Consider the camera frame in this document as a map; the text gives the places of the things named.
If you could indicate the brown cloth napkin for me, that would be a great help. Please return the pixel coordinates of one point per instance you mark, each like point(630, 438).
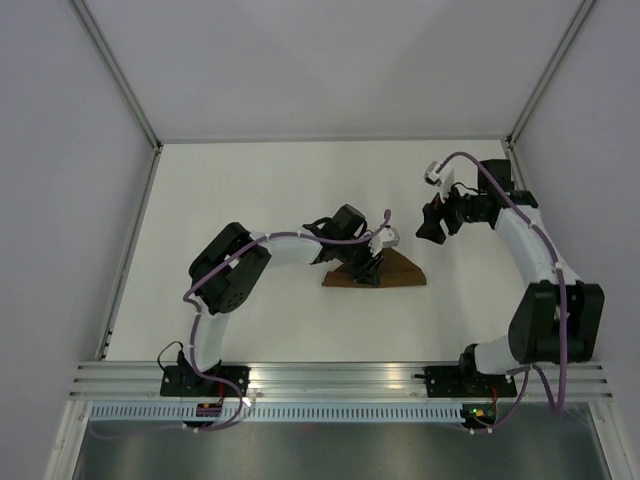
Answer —
point(397, 271)

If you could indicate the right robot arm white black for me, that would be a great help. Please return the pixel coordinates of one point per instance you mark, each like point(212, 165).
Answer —
point(558, 317)

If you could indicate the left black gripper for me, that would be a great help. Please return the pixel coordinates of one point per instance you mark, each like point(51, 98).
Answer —
point(369, 274)

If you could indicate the aluminium frame post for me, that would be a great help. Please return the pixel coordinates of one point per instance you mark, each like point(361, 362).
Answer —
point(562, 49)
point(100, 43)

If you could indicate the white slotted cable duct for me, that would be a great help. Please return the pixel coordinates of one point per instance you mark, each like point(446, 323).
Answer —
point(307, 412)

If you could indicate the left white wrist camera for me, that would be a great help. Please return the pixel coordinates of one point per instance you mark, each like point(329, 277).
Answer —
point(386, 238)

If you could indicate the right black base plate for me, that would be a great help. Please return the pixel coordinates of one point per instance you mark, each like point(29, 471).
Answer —
point(448, 381)

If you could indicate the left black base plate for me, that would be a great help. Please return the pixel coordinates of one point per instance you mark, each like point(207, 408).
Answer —
point(181, 382)

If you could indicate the right aluminium frame post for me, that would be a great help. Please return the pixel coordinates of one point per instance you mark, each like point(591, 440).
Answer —
point(562, 49)

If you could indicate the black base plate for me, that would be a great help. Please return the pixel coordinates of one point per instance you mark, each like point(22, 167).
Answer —
point(448, 381)
point(181, 382)

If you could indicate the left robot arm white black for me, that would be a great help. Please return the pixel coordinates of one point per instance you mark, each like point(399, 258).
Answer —
point(224, 274)

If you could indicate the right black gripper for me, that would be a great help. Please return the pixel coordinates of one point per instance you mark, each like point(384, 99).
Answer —
point(434, 212)

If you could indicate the aluminium front rail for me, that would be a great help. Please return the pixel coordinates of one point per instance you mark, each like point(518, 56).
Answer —
point(367, 382)

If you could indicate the left aluminium frame post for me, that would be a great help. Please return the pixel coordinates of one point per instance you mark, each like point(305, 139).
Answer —
point(100, 43)

